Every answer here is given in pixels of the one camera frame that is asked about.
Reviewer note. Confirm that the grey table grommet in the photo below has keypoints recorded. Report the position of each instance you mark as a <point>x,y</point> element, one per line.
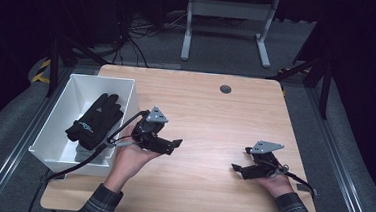
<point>225,89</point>

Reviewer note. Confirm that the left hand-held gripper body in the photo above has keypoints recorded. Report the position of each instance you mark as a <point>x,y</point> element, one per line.
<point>149,133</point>

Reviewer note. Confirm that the white metal table frame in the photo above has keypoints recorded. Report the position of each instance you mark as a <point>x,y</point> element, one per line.
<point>229,9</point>

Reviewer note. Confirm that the white plastic bin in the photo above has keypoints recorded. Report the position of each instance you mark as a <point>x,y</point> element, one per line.
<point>71,91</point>

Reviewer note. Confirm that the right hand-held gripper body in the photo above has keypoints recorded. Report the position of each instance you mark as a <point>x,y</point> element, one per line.
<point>263,163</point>

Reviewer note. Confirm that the aluminium frame rail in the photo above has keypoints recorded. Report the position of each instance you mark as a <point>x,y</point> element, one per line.
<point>23,141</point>
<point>339,163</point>

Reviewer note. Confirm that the grey knitted mitten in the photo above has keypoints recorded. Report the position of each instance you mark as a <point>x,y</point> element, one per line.
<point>84,155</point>

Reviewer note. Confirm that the black metal stand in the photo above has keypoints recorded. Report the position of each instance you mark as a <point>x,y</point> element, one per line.
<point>54,66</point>
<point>325,92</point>

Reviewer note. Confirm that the person's left hand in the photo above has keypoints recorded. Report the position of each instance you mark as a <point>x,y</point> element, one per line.
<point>128,162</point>

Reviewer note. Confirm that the grey metal bracket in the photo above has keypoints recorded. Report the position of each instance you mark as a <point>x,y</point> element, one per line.
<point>305,188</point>

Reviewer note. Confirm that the yellow black striped tape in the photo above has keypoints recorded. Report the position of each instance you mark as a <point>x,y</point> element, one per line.
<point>41,72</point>

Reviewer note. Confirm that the person's right hand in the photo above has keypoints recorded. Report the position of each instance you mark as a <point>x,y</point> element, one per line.
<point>277,185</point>

